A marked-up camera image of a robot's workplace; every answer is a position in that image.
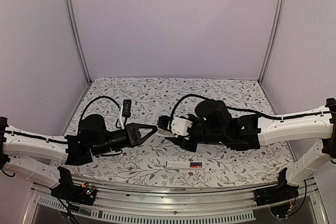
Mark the white air conditioner remote control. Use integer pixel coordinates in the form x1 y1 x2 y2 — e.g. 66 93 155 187
166 161 206 170

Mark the white remote battery cover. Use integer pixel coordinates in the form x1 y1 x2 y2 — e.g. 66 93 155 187
155 128 176 138

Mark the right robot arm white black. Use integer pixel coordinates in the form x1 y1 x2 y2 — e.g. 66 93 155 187
168 98 335 201

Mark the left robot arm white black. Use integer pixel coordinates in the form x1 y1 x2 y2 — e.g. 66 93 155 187
1 114 158 200

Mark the floral patterned table mat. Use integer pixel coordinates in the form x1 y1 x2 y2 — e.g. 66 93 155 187
66 78 293 188

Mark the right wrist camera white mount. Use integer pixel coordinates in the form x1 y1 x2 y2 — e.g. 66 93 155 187
157 115 193 137

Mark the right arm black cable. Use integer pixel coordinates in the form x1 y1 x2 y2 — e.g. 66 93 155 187
169 93 211 130

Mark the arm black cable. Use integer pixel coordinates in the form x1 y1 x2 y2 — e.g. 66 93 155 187
169 93 211 130
78 95 123 127

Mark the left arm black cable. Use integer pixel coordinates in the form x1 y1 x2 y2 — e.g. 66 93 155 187
78 95 123 127

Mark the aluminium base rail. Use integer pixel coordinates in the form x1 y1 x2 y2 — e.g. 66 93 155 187
22 175 329 224

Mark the left aluminium corner post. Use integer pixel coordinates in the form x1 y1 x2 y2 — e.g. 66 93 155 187
64 0 92 85

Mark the aluminium corner post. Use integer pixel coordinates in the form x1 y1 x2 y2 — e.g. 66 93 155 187
64 0 92 85
258 0 285 86

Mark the right aluminium corner post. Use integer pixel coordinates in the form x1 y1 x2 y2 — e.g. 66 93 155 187
258 0 285 86

